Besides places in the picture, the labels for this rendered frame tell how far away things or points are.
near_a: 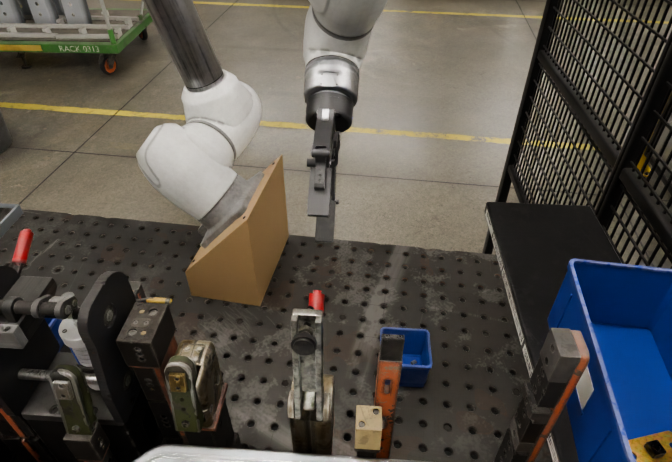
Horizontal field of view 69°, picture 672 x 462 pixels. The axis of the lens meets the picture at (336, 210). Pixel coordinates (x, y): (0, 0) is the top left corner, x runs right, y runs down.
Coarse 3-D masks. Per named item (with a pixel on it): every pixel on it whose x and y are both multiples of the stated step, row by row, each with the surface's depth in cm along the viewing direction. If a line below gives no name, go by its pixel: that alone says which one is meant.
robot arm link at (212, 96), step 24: (144, 0) 105; (168, 0) 104; (168, 24) 108; (192, 24) 110; (168, 48) 113; (192, 48) 112; (192, 72) 116; (216, 72) 119; (192, 96) 120; (216, 96) 119; (240, 96) 124; (192, 120) 122; (216, 120) 121; (240, 120) 125; (240, 144) 126
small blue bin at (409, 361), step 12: (408, 336) 109; (420, 336) 108; (408, 348) 111; (420, 348) 111; (408, 360) 111; (420, 360) 111; (408, 372) 102; (420, 372) 102; (408, 384) 105; (420, 384) 105
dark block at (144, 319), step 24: (144, 312) 69; (168, 312) 71; (120, 336) 66; (144, 336) 66; (168, 336) 71; (144, 360) 68; (168, 360) 73; (144, 384) 72; (168, 408) 76; (168, 432) 81
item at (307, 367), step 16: (304, 320) 57; (320, 320) 56; (304, 336) 54; (320, 336) 57; (304, 352) 54; (320, 352) 58; (304, 368) 61; (320, 368) 59; (304, 384) 62; (320, 384) 61; (320, 400) 62; (320, 416) 64
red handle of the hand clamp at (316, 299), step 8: (312, 296) 68; (320, 296) 68; (312, 304) 67; (320, 304) 68; (304, 392) 64; (312, 392) 64; (304, 400) 64; (312, 400) 64; (304, 408) 64; (312, 408) 63
